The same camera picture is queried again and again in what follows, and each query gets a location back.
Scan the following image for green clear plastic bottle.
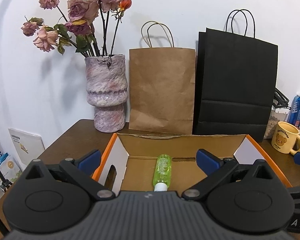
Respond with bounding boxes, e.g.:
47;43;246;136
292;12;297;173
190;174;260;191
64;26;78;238
153;154;172;192

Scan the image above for yellow bear mug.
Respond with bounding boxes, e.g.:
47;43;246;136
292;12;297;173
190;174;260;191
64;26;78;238
271;121;300;155

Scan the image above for red cardboard box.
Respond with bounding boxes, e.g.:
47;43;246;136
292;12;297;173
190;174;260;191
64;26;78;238
92;133;291;194

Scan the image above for blue soda can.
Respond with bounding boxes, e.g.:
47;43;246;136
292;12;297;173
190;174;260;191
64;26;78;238
287;95;300;128

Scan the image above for clear jar with black clips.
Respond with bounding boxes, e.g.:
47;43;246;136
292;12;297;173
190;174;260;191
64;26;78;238
263;88;290;139

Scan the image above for blue-white packages on shelf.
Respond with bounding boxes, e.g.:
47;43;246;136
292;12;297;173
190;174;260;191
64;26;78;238
0;152;22;191

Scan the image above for black paper bag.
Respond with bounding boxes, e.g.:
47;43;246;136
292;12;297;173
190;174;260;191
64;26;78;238
192;9;279;143

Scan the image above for pink marbled ceramic vase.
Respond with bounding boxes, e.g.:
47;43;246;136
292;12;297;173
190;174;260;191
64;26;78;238
85;54;128;133

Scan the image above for brown paper bag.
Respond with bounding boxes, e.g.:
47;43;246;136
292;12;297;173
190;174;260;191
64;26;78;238
129;23;196;134

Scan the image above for dried pink rose bouquet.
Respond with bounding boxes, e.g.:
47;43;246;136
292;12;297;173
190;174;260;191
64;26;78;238
21;0;132;57

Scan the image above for white booklet against wall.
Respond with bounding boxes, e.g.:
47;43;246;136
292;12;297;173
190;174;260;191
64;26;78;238
8;128;45;165

